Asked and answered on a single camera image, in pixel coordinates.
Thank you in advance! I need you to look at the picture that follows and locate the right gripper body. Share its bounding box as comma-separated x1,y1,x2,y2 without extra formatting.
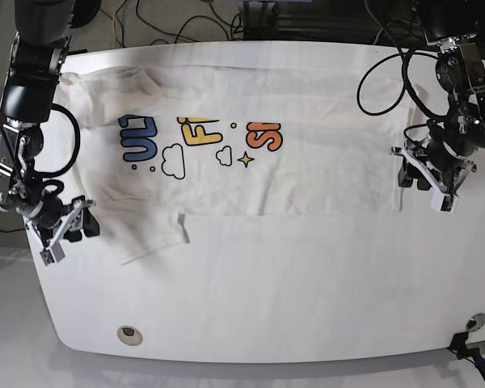
26,196,95,252

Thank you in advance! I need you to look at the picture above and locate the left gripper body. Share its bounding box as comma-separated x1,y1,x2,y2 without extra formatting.
389,140,477,197

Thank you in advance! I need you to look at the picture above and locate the white printed T-shirt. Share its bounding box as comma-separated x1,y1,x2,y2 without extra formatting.
56,65,414,264

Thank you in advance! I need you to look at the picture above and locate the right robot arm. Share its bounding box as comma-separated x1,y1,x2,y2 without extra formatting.
0,0,101,265

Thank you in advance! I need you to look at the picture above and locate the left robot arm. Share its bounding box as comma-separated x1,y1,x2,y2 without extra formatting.
392,1,485,213

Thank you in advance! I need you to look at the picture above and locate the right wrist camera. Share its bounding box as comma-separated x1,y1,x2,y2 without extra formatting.
40,243,65,266

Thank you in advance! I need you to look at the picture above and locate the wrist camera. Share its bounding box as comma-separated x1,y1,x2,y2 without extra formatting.
431,191,459,214
40,243,65,266

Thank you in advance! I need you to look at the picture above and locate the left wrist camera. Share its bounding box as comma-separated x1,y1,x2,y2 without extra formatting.
431,191,459,214

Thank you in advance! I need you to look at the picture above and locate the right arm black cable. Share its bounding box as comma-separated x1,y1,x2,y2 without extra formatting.
34,103,82,195

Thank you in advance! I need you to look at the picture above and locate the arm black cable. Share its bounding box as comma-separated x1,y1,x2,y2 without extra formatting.
357,0,458,122
34,103,82,195

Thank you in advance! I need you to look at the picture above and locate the left table cable grommet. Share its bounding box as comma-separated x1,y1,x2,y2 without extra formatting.
116,326,143,347

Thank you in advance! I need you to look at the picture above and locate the table cable grommet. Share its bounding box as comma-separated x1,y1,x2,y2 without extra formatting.
116,326,143,347
466,313,485,332

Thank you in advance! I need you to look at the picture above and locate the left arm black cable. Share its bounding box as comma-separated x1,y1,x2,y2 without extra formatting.
357,0,458,122

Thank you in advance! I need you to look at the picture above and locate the right table cable grommet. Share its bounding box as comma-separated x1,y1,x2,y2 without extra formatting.
466,313,485,332

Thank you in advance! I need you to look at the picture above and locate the black clamp with cable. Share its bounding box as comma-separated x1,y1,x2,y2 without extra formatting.
447,331,485,383

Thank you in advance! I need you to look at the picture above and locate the black aluminium frame stand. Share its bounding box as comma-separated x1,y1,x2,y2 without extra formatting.
238,1,288,40

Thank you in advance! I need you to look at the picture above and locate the yellow cable on floor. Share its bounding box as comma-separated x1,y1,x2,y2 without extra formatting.
111,0,124,46

